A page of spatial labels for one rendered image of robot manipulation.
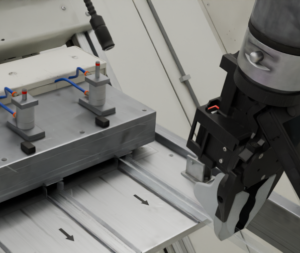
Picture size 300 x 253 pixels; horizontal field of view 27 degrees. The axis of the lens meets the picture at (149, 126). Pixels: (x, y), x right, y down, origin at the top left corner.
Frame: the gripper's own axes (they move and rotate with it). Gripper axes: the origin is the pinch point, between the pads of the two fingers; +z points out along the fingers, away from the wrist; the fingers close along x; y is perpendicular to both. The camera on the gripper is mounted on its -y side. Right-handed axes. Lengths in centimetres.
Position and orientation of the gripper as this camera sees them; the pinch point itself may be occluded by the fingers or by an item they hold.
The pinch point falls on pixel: (233, 231)
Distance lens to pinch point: 72.4
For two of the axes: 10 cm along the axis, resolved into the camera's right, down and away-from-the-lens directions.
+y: -6.4, -5.5, 5.3
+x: -7.5, 2.8, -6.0
